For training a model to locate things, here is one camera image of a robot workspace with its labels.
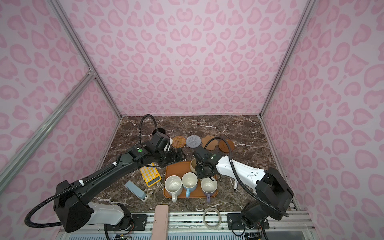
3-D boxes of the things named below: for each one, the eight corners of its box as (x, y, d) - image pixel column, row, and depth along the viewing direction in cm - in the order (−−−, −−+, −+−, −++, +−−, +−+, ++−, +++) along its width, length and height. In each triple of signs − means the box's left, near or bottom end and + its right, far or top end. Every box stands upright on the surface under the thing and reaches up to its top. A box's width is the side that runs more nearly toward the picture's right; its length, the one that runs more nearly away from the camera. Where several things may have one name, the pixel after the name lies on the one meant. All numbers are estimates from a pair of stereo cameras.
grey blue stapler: (127, 189, 86) (123, 185, 81) (133, 183, 88) (129, 179, 83) (143, 203, 81) (139, 200, 77) (148, 196, 83) (145, 193, 79)
